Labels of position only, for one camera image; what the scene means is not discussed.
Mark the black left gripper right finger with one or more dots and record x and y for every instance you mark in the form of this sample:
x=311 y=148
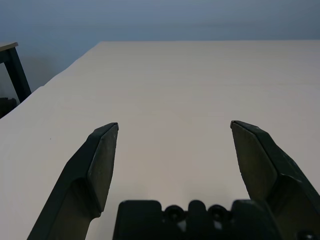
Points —
x=275 y=165

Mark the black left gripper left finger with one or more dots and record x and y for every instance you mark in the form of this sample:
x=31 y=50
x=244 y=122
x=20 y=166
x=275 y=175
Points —
x=77 y=175

